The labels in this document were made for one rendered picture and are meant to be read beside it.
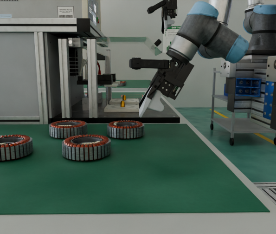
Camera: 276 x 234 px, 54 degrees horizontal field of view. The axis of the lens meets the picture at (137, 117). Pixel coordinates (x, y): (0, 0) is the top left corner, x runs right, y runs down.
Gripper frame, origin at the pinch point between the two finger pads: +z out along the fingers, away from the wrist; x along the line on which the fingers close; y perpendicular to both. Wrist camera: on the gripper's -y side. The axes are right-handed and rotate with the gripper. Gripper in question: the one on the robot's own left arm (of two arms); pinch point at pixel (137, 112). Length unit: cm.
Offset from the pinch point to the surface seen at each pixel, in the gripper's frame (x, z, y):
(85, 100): 34.6, 11.7, -18.9
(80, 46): 25.6, -7.4, -29.0
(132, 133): -5.2, 5.4, 1.6
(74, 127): -4.0, 12.3, -13.6
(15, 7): 30, -7, -59
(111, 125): -2.8, 6.9, -4.9
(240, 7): 576, -246, 128
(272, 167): 169, 6, 153
